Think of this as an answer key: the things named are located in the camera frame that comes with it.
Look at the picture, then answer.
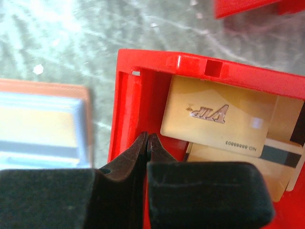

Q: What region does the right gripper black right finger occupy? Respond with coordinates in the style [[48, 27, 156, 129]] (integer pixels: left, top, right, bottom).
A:
[[147, 134, 275, 229]]

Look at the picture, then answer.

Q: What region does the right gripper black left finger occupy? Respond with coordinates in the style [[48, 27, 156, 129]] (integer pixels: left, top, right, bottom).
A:
[[0, 132, 148, 229]]

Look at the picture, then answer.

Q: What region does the brown leather card holder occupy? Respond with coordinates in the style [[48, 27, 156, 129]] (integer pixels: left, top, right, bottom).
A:
[[0, 79, 93, 169]]

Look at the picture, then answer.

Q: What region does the red plastic bin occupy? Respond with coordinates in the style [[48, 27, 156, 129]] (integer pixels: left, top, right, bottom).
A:
[[108, 49, 305, 229], [213, 0, 305, 19]]

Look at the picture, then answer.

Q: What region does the gold VIP card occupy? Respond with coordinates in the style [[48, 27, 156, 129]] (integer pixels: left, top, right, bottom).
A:
[[160, 76, 277, 157]]

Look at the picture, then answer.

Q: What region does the gold magnetic stripe card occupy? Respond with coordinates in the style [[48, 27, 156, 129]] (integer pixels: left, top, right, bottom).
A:
[[187, 139, 304, 202]]

